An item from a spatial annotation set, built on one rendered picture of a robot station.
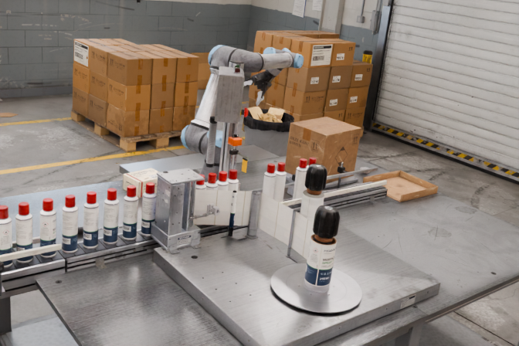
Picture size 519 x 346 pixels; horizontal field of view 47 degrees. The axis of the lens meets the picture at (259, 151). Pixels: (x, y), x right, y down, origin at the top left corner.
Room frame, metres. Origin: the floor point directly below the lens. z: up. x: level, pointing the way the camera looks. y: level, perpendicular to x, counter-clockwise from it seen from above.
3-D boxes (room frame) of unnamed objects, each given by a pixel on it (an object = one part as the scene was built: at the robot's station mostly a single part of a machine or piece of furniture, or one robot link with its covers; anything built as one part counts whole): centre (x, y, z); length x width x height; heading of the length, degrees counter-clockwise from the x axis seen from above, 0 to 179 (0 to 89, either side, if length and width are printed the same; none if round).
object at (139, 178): (2.58, 0.51, 0.87); 0.16 x 0.12 x 0.07; 139
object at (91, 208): (1.90, 0.56, 0.98); 0.05 x 0.05 x 0.20
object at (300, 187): (2.52, -0.20, 0.98); 0.05 x 0.05 x 0.20
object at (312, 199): (2.18, -0.23, 1.03); 0.09 x 0.09 x 0.30
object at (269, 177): (2.41, -0.06, 0.98); 0.05 x 0.05 x 0.20
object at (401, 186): (2.99, -0.76, 0.85); 0.30 x 0.26 x 0.04; 130
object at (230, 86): (2.35, 0.14, 1.38); 0.17 x 0.10 x 0.19; 5
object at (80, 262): (2.35, 0.01, 0.85); 1.65 x 0.11 x 0.05; 130
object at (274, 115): (5.12, -0.06, 0.50); 0.42 x 0.41 x 0.28; 132
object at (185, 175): (2.01, 0.27, 1.14); 0.14 x 0.11 x 0.01; 130
